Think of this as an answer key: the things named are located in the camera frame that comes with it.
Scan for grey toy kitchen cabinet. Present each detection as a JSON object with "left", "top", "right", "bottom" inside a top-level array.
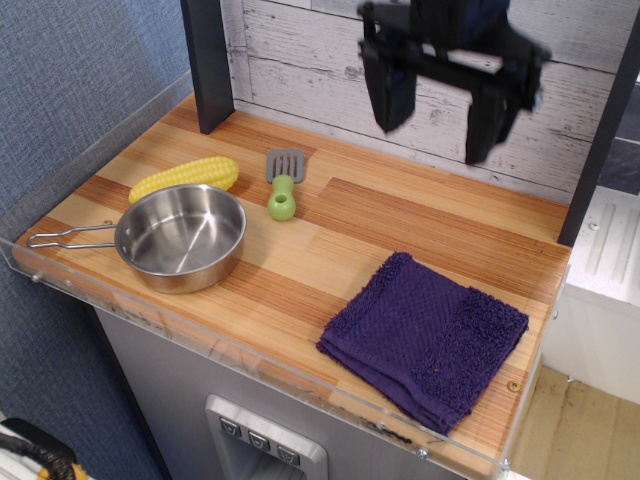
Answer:
[{"left": 93, "top": 304, "right": 481, "bottom": 480}]

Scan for dark upright post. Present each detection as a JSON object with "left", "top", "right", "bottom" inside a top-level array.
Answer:
[
  {"left": 180, "top": 0, "right": 235, "bottom": 134},
  {"left": 557, "top": 13, "right": 639, "bottom": 247}
]

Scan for yellow toy corn cob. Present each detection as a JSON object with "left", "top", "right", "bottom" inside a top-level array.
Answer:
[{"left": 128, "top": 156, "right": 239, "bottom": 204}]

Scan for dark left upright post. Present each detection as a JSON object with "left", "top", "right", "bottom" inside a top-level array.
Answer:
[{"left": 180, "top": 0, "right": 235, "bottom": 134}]

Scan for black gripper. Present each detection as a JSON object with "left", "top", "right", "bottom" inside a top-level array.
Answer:
[{"left": 357, "top": 1, "right": 551, "bottom": 165}]

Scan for dark right upright post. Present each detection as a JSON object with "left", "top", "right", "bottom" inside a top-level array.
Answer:
[{"left": 557, "top": 13, "right": 639, "bottom": 247}]

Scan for yellow object bottom left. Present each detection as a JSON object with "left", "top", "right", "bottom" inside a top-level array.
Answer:
[{"left": 37, "top": 458, "right": 91, "bottom": 480}]

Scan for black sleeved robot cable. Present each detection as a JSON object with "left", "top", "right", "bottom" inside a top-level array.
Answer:
[{"left": 0, "top": 432, "right": 66, "bottom": 469}]

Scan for silver dispenser button panel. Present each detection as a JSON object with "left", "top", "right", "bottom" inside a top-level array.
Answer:
[{"left": 205, "top": 394, "right": 329, "bottom": 479}]

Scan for grey spatula green handle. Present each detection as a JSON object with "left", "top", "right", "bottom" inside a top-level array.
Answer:
[{"left": 266, "top": 149, "right": 305, "bottom": 221}]

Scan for purple cloth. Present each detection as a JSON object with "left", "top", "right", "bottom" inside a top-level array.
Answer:
[{"left": 317, "top": 252, "right": 529, "bottom": 435}]

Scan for stainless steel pan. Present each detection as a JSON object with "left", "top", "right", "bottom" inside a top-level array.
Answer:
[{"left": 26, "top": 184, "right": 248, "bottom": 294}]

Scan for white ribbed sink unit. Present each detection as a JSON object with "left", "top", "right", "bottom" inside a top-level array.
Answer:
[{"left": 542, "top": 187, "right": 639, "bottom": 403}]

